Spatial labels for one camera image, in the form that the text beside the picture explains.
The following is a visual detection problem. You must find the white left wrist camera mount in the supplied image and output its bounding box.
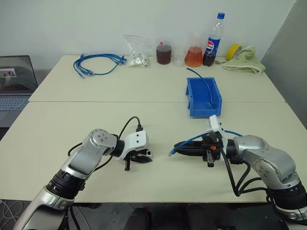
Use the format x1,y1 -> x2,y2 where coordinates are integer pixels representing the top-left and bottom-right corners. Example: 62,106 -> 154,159
112,130 -> 149,161

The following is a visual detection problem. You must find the Pepsi cola bottle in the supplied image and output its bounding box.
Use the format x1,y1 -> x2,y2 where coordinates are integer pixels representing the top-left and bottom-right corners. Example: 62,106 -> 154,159
202,12 -> 226,67

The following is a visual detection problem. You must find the beaker of dark red liquid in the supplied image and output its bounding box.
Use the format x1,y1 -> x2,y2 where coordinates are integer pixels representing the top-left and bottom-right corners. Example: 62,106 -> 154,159
155,41 -> 173,66

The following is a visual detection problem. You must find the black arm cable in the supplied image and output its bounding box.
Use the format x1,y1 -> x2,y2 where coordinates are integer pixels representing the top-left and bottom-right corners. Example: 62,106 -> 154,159
68,116 -> 144,172
220,148 -> 267,197

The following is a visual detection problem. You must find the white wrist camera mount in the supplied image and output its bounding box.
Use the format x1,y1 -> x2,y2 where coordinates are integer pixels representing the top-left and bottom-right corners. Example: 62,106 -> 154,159
206,115 -> 227,145
112,130 -> 149,161

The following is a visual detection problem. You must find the blue Ethernet cable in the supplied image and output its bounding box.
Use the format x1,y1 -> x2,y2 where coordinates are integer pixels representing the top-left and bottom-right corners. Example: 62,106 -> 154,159
168,129 -> 244,157
80,53 -> 123,63
73,55 -> 126,79
88,56 -> 127,77
186,67 -> 216,109
73,54 -> 125,77

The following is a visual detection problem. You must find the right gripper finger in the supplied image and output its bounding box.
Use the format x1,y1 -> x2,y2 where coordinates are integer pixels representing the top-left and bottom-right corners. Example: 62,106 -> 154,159
173,140 -> 204,149
176,148 -> 204,157

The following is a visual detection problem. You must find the pale green towel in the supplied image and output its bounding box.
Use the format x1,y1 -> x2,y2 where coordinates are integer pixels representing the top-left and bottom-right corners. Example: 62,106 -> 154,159
223,46 -> 267,76

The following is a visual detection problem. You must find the clear zip bag of couplers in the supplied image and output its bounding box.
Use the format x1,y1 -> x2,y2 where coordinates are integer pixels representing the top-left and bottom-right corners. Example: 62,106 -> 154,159
122,35 -> 151,69

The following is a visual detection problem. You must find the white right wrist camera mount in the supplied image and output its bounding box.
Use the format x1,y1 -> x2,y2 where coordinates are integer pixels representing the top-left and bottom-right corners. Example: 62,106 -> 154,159
206,115 -> 227,145

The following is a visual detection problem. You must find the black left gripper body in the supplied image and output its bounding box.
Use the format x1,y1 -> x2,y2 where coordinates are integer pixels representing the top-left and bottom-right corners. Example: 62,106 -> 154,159
124,151 -> 145,172

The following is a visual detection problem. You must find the dark rounded shape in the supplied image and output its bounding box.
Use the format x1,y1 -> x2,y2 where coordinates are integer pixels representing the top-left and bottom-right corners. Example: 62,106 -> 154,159
124,207 -> 152,230

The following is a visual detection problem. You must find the white floor cable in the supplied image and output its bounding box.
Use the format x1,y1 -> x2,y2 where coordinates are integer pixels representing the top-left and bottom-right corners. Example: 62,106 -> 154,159
0,198 -> 24,226

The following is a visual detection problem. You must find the blue plastic parts bin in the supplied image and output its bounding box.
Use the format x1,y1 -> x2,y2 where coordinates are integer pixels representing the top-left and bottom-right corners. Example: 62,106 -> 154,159
185,76 -> 223,118

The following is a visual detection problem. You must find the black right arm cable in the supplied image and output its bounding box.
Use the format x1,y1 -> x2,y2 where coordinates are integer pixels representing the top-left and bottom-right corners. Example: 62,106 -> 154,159
220,148 -> 267,197

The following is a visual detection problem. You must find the empty clear plastic beaker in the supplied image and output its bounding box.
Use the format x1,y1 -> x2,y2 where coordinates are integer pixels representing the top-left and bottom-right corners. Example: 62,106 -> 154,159
172,45 -> 187,68

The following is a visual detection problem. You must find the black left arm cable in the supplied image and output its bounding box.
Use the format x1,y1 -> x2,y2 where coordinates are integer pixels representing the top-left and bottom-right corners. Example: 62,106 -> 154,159
68,116 -> 144,172

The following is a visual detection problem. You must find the flask of orange liquid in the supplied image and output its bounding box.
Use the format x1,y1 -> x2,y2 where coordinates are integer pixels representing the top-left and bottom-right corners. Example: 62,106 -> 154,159
184,32 -> 203,68

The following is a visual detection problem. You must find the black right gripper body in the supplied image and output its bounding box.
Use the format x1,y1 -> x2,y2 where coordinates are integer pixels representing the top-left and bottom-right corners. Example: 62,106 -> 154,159
201,134 -> 227,168

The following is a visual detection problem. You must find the yellow tape roll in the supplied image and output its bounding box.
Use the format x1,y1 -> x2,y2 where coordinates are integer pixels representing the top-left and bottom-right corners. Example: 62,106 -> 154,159
226,43 -> 243,61

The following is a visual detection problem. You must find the grey laptop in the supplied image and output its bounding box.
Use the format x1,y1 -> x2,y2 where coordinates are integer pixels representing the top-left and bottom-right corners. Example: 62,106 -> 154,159
0,55 -> 39,128

